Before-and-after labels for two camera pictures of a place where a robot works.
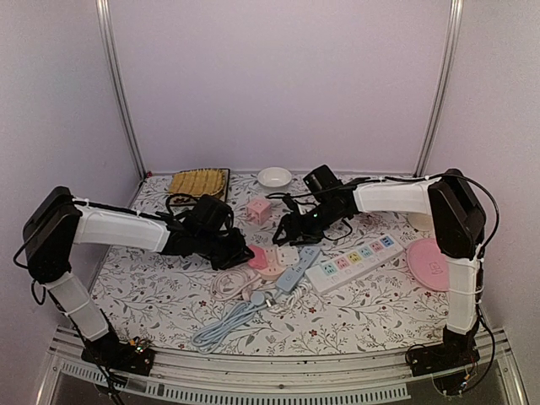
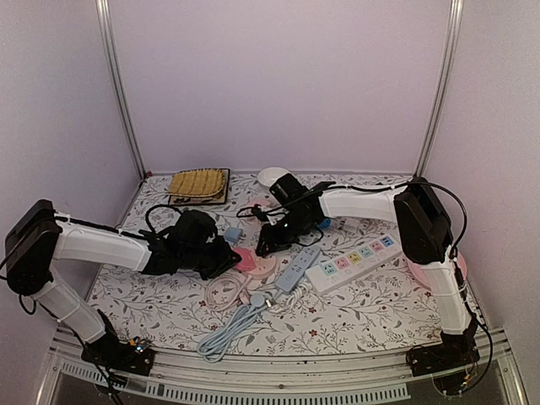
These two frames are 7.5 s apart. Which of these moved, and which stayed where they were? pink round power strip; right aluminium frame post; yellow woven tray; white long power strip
Moved: pink round power strip
Stayed: yellow woven tray; white long power strip; right aluminium frame post
